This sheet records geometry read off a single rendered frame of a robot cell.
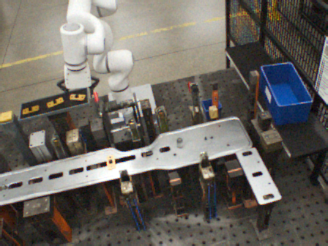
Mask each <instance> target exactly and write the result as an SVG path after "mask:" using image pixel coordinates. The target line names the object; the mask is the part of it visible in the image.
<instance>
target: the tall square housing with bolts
mask: <svg viewBox="0 0 328 246"><path fill-rule="evenodd" d="M29 148H30V150H32V152H33V154H34V156H35V157H36V159H37V160H38V163H41V164H43V163H49V162H53V161H56V160H59V158H58V157H57V155H56V153H55V151H54V150H53V144H52V143H51V140H49V137H48V136H47V133H46V132H45V131H39V132H36V133H32V134H31V135H30V144H29ZM59 177H63V173H57V174H51V175H50V176H49V177H48V178H49V179H50V180H51V179H57V178H59Z"/></svg>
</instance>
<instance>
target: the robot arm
mask: <svg viewBox="0 0 328 246"><path fill-rule="evenodd" d="M117 8H118V3H117V0H69V4H68V10H67V22H68V23H67V24H64V25H63V26H61V28H60V34H61V43H62V47H63V54H64V63H65V65H64V77H65V78H63V79H62V80H60V81H59V82H57V86H58V87H59V88H60V89H61V90H62V91H63V92H64V93H65V94H66V97H67V98H68V100H70V93H69V90H70V89H79V88H86V87H88V88H90V97H91V98H92V95H94V88H95V87H96V86H97V84H98V83H99V81H100V79H99V78H97V77H94V76H92V75H90V69H89V64H88V62H87V61H86V60H88V57H87V56H86V55H94V58H93V68H94V70H95V71H96V72H98V73H99V74H107V73H111V72H114V74H112V75H111V76H110V77H109V78H108V85H109V87H110V90H111V94H112V97H113V100H116V103H117V104H120V102H122V101H125V100H129V99H133V101H134V98H133V94H132V92H131V90H130V84H129V81H128V74H130V71H131V70H132V69H133V65H134V63H135V59H134V55H133V54H132V53H131V52H130V51H129V50H117V51H109V50H110V49H111V48H112V46H113V34H112V31H111V27H110V25H108V24H107V23H106V22H105V21H103V20H100V19H99V18H104V17H107V16H109V15H113V14H114V13H115V12H116V10H117ZM84 31H87V32H90V33H91V34H86V33H84ZM91 80H93V81H94V83H92V81H91ZM63 83H65V85H66V86H63V85H62V84H63ZM134 102H135V101H134Z"/></svg>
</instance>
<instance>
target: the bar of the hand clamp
mask: <svg viewBox="0 0 328 246"><path fill-rule="evenodd" d="M190 95H191V100H192V104H193V112H194V116H195V107H196V106H198V109H199V113H200V114H201V106H200V97H199V89H198V83H190Z"/></svg>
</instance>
